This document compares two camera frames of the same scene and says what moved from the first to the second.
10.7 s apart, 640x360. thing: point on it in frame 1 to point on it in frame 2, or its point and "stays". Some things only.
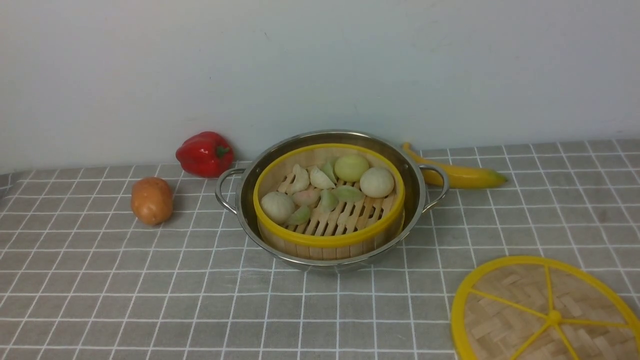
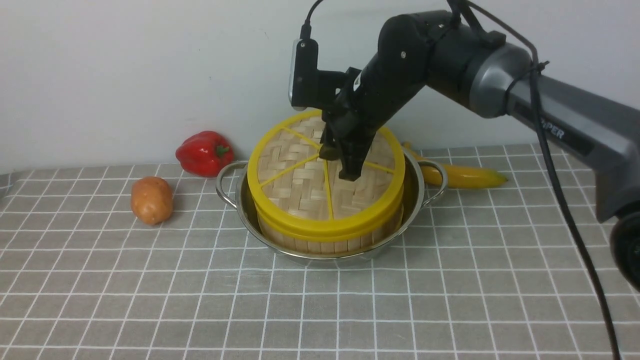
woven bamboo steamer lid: [544, 308] to [294, 190]
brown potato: [152, 200] stays
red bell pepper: [205, 154] stays
